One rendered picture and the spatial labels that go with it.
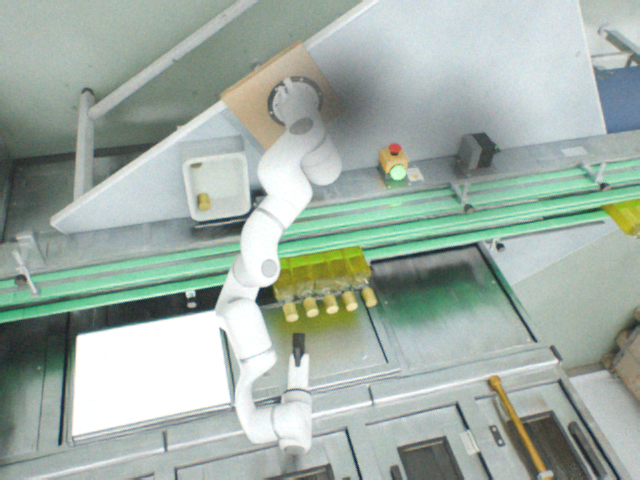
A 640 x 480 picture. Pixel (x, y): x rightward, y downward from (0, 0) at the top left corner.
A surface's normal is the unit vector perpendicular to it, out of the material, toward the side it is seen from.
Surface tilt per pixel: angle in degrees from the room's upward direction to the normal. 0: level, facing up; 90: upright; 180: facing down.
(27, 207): 90
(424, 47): 0
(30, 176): 90
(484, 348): 90
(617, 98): 90
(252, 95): 1
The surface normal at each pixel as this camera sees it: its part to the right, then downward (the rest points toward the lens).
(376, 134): 0.25, 0.69
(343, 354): 0.03, -0.70
